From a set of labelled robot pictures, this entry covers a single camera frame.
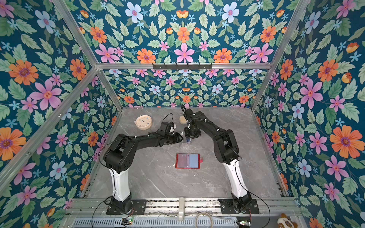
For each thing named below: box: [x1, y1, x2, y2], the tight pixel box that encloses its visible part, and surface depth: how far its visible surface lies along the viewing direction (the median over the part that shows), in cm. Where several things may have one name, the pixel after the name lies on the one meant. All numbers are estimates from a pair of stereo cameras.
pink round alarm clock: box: [134, 114, 153, 131], surface depth 110 cm
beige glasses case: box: [179, 115, 187, 125], surface depth 110 cm
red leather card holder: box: [175, 152, 204, 169], surface depth 92 cm
